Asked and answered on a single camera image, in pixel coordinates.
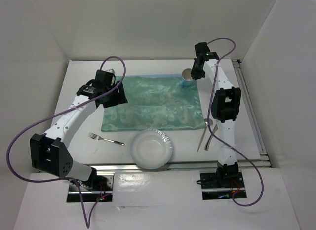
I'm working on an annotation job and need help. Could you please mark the blue white mug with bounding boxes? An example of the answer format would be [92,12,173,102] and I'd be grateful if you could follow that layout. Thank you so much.
[178,68,196,87]

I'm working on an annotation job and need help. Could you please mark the green satin placemat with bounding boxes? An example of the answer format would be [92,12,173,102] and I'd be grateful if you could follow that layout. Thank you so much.
[101,74,204,132]

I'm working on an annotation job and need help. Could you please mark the silver spoon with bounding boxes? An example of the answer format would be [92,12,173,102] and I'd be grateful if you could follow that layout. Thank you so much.
[197,118,209,152]

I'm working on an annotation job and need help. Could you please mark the silver knife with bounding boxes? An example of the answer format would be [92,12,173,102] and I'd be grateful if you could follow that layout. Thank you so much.
[204,125,218,151]

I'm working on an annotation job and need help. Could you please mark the white bowl plate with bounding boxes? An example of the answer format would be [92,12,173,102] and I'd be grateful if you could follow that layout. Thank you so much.
[130,129,173,164]

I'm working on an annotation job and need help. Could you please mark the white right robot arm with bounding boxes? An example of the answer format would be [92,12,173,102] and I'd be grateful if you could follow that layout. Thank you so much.
[191,42,241,187]

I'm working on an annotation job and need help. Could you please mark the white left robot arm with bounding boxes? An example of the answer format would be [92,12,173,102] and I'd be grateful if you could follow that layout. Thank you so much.
[30,69,127,190]

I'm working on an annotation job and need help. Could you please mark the silver fork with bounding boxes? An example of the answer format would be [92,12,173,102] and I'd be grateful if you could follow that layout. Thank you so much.
[88,133,125,146]

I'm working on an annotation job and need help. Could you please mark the aluminium side rail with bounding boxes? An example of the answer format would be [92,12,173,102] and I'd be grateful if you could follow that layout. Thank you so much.
[232,59,269,161]

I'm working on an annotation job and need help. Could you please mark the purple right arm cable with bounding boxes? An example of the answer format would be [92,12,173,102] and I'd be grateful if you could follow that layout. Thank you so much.
[206,37,265,206]

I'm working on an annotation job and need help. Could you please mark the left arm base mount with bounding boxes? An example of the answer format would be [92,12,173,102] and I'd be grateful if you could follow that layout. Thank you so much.
[66,173,114,203]

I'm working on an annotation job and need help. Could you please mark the aluminium front rail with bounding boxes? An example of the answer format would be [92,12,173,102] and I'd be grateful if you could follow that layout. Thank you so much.
[89,159,272,171]

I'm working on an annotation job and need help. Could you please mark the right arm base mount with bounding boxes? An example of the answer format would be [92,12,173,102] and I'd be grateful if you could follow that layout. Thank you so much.
[196,172,247,200]

